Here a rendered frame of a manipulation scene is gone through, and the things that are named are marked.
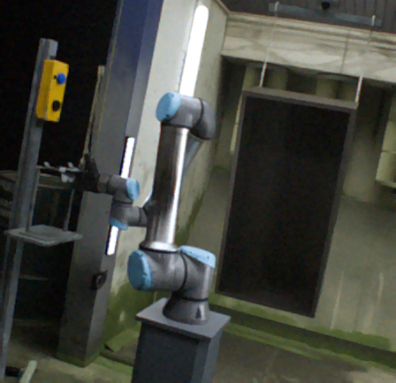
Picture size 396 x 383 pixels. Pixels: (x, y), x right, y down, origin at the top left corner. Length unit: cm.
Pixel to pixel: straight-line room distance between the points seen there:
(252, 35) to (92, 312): 234
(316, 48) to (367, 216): 134
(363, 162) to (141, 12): 230
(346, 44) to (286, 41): 43
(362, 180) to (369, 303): 97
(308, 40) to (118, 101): 176
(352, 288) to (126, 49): 237
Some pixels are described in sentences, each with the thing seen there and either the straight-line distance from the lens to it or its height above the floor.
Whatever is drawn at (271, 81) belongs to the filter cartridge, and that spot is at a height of 185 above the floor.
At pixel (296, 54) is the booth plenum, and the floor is 206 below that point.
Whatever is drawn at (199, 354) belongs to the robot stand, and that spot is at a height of 56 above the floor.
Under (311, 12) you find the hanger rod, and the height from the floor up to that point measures 217.
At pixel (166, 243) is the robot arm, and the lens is 208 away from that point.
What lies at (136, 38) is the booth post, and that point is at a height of 178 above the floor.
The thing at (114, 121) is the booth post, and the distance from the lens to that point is 296.
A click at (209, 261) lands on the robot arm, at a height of 89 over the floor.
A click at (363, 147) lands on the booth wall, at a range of 456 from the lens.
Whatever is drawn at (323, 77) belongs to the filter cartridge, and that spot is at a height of 194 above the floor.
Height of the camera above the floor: 135
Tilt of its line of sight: 5 degrees down
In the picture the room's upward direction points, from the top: 11 degrees clockwise
